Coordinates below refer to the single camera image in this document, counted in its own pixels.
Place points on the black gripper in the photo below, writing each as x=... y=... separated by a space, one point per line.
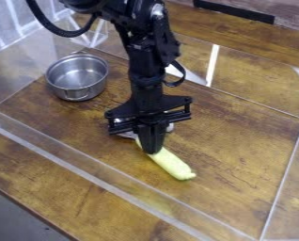
x=148 y=107

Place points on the green handled metal spoon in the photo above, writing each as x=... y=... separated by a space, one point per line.
x=167 y=160

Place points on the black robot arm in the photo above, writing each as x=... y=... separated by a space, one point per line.
x=140 y=21

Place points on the white red toy mushroom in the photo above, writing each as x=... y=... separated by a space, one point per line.
x=169 y=128

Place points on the small steel pot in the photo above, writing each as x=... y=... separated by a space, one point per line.
x=76 y=77

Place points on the black bar on table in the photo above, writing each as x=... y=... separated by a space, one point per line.
x=238 y=12

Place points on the clear acrylic enclosure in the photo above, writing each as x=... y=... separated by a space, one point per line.
x=92 y=184

